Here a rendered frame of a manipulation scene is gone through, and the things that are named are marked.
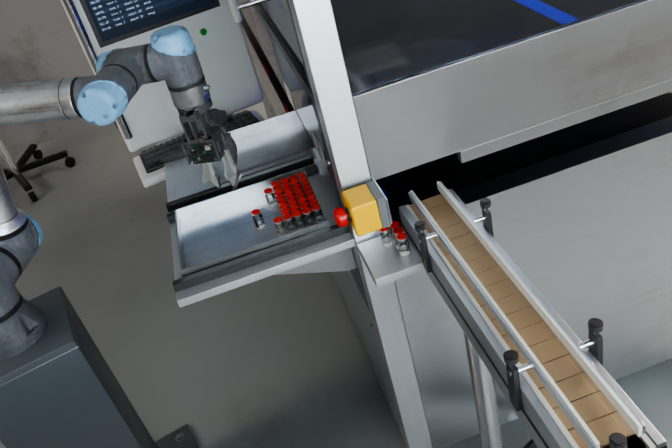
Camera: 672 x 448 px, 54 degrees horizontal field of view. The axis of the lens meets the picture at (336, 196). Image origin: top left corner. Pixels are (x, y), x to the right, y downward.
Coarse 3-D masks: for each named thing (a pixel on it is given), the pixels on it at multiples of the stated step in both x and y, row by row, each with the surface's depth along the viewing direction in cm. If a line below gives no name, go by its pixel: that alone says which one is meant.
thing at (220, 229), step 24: (240, 192) 165; (192, 216) 165; (216, 216) 163; (240, 216) 160; (264, 216) 158; (192, 240) 156; (216, 240) 154; (240, 240) 152; (264, 240) 150; (288, 240) 145; (192, 264) 148; (216, 264) 143
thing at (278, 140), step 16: (288, 112) 195; (240, 128) 194; (256, 128) 195; (272, 128) 196; (288, 128) 194; (304, 128) 192; (240, 144) 192; (256, 144) 190; (272, 144) 188; (288, 144) 186; (304, 144) 184; (240, 160) 184; (256, 160) 182; (272, 160) 180; (288, 160) 174; (224, 176) 179
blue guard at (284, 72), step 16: (240, 0) 248; (256, 16) 200; (256, 32) 222; (272, 48) 183; (272, 64) 201; (288, 64) 155; (288, 80) 169; (304, 96) 145; (304, 112) 156; (320, 144) 146
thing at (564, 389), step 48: (432, 240) 129; (480, 240) 122; (480, 288) 110; (528, 288) 107; (480, 336) 109; (528, 336) 104; (576, 336) 102; (528, 384) 96; (576, 384) 95; (528, 432) 100; (576, 432) 89; (624, 432) 87
